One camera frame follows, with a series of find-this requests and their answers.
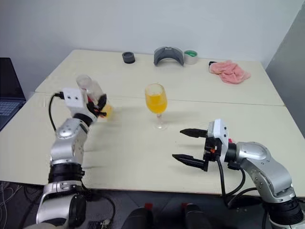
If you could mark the small black object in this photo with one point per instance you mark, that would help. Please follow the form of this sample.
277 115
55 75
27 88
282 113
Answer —
211 63

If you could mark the dark laptop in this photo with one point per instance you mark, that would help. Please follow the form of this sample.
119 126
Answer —
9 95

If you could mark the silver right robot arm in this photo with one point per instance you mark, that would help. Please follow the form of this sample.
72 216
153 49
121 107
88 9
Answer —
262 164

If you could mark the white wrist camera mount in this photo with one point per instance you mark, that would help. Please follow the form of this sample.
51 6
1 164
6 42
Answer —
222 133
74 100

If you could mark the small black electronics box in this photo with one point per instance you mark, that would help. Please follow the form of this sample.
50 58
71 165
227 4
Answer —
97 225

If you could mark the pink crumpled cloth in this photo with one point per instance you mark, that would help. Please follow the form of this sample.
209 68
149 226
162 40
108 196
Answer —
228 71

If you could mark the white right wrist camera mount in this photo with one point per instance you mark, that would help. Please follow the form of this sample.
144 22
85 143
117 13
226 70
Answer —
222 133

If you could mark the plastic bottle of orange juice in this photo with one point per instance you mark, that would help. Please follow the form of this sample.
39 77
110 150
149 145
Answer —
95 88

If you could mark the clear wine glass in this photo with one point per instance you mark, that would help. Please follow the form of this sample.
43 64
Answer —
156 100

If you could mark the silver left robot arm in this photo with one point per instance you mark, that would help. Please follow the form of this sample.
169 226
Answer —
64 148

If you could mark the dark rounded shape red tab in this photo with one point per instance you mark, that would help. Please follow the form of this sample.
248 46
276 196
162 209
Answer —
139 219
196 217

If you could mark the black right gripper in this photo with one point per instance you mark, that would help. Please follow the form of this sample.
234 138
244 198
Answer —
211 146

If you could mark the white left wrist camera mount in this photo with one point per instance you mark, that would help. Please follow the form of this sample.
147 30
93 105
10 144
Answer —
74 100

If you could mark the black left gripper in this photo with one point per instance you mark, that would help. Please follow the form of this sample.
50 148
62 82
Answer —
95 108

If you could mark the tape roll green core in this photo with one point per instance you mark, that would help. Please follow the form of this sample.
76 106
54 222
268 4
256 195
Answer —
190 60

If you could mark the grey curved headband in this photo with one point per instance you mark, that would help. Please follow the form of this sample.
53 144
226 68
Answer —
166 54

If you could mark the black round container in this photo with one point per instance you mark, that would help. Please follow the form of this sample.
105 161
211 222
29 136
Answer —
128 59

